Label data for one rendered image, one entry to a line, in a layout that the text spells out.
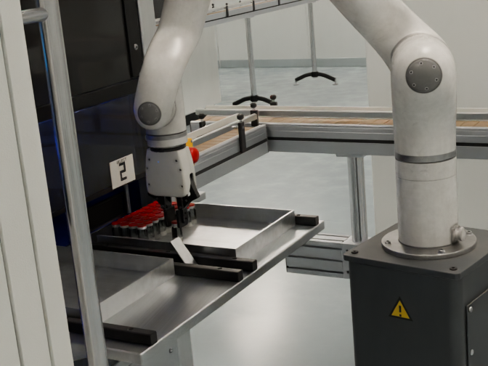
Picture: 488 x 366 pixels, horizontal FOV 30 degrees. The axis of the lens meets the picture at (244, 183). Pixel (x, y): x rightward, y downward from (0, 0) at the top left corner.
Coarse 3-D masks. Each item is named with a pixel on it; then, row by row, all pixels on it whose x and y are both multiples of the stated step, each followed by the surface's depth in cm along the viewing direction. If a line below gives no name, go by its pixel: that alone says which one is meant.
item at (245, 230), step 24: (216, 216) 208; (240, 216) 205; (264, 216) 202; (288, 216) 196; (120, 240) 190; (144, 240) 187; (168, 240) 196; (192, 240) 194; (216, 240) 193; (240, 240) 191; (264, 240) 187
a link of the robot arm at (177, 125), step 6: (180, 84) 185; (180, 90) 185; (180, 96) 185; (174, 102) 181; (180, 102) 185; (180, 108) 185; (174, 114) 182; (180, 114) 185; (174, 120) 184; (180, 120) 185; (168, 126) 184; (174, 126) 184; (180, 126) 185; (186, 126) 188; (150, 132) 185; (156, 132) 184; (162, 132) 184; (168, 132) 184; (174, 132) 185; (180, 132) 185
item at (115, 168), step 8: (120, 160) 201; (128, 160) 203; (112, 168) 198; (120, 168) 201; (128, 168) 203; (112, 176) 198; (120, 176) 201; (128, 176) 203; (112, 184) 199; (120, 184) 201
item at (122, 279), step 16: (64, 256) 188; (96, 256) 183; (112, 256) 181; (128, 256) 179; (144, 256) 177; (64, 272) 182; (96, 272) 180; (112, 272) 179; (128, 272) 178; (144, 272) 178; (160, 272) 171; (64, 288) 173; (112, 288) 171; (128, 288) 162; (144, 288) 166; (112, 304) 158; (128, 304) 162
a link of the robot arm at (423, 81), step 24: (408, 48) 167; (432, 48) 165; (408, 72) 165; (432, 72) 164; (408, 96) 167; (432, 96) 167; (456, 96) 169; (408, 120) 173; (432, 120) 172; (408, 144) 176; (432, 144) 174
